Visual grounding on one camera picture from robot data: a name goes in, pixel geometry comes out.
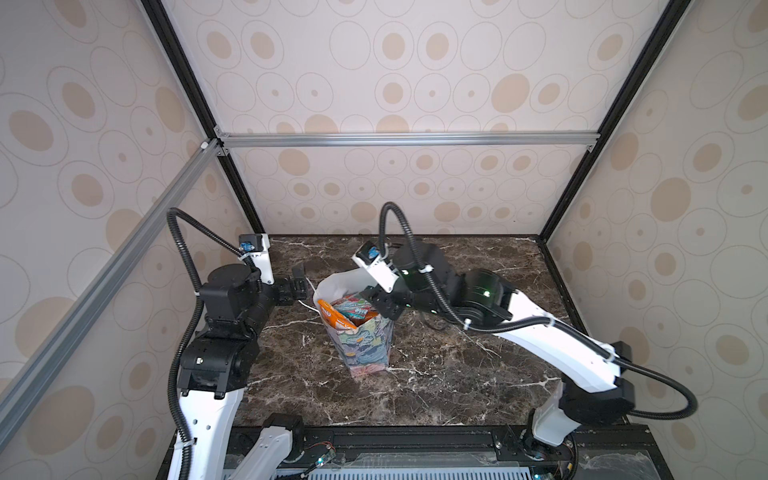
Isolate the black frame post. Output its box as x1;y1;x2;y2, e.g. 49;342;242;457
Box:
139;0;266;233
538;0;692;247

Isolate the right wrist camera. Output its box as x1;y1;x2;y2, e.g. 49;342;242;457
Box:
352;241;398;293

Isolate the teal red Fox's packet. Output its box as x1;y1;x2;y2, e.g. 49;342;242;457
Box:
331;294;379;326

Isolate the orange snack packet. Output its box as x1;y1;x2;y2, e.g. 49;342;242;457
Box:
317;299;358;331

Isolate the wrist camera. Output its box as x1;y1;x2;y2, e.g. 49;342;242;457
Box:
238;233;274;285
352;241;398;293

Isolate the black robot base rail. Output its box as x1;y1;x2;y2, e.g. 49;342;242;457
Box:
157;424;673;480

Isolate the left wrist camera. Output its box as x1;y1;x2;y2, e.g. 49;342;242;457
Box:
238;233;274;285

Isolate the diagonal aluminium frame bar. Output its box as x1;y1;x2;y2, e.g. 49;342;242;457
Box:
1;139;223;448

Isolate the right black frame post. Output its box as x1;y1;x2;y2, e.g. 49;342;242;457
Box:
538;0;692;247

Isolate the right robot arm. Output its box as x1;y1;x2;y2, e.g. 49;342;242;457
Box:
353;201;699;450

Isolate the left black frame post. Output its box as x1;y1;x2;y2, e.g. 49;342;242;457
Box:
139;0;266;233

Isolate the white paper bag colourful print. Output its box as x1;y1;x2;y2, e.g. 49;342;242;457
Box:
312;269;394;379

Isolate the horizontal aluminium frame bar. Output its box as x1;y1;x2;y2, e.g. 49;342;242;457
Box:
221;130;600;149

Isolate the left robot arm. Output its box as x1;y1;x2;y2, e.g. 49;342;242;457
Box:
166;207;309;479

